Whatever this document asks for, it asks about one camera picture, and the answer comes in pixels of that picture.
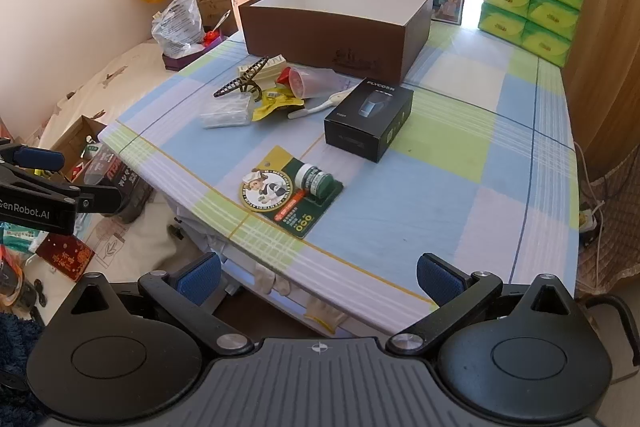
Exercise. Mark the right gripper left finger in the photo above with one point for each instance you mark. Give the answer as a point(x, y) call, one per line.
point(180, 297)

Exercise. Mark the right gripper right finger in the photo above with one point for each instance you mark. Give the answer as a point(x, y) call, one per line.
point(460, 299)

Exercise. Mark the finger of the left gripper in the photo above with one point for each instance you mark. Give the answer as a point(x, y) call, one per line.
point(106, 200)
point(32, 157)

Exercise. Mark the green card with jar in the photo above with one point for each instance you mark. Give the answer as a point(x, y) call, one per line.
point(289, 192)

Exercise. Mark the clear bag of floss picks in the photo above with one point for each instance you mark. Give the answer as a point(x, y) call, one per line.
point(231, 110)

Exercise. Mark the black hair claw clip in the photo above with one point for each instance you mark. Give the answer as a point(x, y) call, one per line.
point(245, 82)

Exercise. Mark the black shaver box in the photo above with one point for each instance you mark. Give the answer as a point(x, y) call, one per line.
point(368, 119)

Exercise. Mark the yellow snack packet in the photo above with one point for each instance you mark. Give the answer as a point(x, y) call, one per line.
point(275, 99)

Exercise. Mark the beige hair comb clip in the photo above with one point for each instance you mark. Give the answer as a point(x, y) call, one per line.
point(268, 69)

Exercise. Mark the open cardboard box on floor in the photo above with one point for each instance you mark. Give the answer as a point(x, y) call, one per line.
point(74, 141)

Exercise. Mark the red envelope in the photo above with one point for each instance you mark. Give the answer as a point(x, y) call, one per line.
point(67, 254)

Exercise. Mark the checkered tablecloth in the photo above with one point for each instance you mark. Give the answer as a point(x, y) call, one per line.
point(483, 174)

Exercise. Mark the crumpled clear plastic bag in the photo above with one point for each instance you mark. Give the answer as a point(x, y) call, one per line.
point(179, 29)

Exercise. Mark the quilted brown chair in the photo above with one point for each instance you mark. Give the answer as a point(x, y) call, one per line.
point(608, 252)

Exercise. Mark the brown cardboard storage box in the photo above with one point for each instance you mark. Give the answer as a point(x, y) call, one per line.
point(375, 39)

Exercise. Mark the green tissue pack bundle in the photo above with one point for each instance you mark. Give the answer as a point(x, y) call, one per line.
point(545, 28)

